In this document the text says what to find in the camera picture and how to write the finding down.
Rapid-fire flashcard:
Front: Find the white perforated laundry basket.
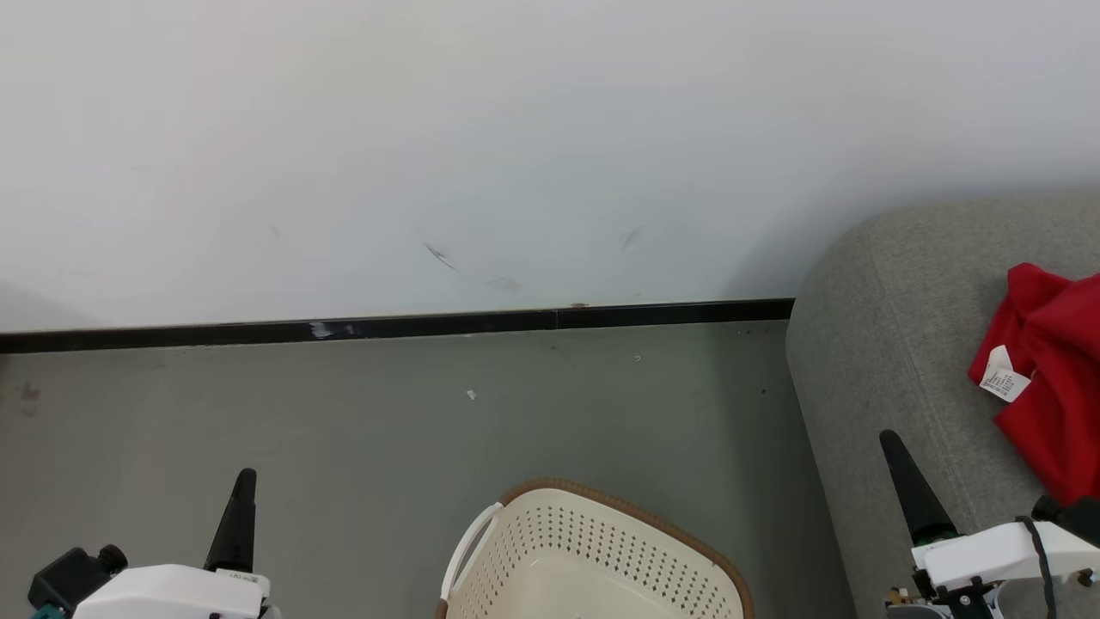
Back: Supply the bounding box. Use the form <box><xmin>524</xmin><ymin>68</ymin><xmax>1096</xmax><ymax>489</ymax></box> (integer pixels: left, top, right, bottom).
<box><xmin>436</xmin><ymin>478</ymin><xmax>755</xmax><ymax>619</ymax></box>

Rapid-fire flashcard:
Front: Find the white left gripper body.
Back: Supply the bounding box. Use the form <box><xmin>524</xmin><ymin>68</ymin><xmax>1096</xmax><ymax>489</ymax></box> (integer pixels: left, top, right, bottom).
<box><xmin>72</xmin><ymin>563</ymin><xmax>272</xmax><ymax>619</ymax></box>

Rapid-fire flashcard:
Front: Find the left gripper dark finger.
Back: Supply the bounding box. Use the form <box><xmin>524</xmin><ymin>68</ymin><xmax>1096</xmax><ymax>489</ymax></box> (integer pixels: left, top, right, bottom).
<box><xmin>204</xmin><ymin>469</ymin><xmax>258</xmax><ymax>575</ymax></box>

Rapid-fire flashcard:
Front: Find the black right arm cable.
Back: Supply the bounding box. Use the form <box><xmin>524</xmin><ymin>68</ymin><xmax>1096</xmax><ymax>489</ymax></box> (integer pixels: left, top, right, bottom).
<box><xmin>1017</xmin><ymin>515</ymin><xmax>1060</xmax><ymax>619</ymax></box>

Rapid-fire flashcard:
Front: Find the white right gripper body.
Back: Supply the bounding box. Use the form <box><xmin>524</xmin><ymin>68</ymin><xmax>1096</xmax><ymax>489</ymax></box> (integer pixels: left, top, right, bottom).
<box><xmin>911</xmin><ymin>520</ymin><xmax>1100</xmax><ymax>594</ymax></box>

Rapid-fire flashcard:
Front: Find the grey fabric sofa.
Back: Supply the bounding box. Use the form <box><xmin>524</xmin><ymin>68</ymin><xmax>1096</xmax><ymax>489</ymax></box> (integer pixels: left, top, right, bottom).
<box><xmin>785</xmin><ymin>193</ymin><xmax>1100</xmax><ymax>619</ymax></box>

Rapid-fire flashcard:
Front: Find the black baseboard strip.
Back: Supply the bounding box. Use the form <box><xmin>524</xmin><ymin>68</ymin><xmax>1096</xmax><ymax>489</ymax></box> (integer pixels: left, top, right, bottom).
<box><xmin>0</xmin><ymin>297</ymin><xmax>794</xmax><ymax>355</ymax></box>

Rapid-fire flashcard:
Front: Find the red garment with white trim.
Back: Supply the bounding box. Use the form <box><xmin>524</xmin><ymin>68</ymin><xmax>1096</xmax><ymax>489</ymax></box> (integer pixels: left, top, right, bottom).
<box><xmin>994</xmin><ymin>273</ymin><xmax>1100</xmax><ymax>508</ymax></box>

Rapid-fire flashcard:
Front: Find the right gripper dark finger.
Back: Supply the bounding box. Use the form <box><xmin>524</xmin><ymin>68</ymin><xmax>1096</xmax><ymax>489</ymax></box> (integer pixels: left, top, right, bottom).
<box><xmin>878</xmin><ymin>430</ymin><xmax>960</xmax><ymax>549</ymax></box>

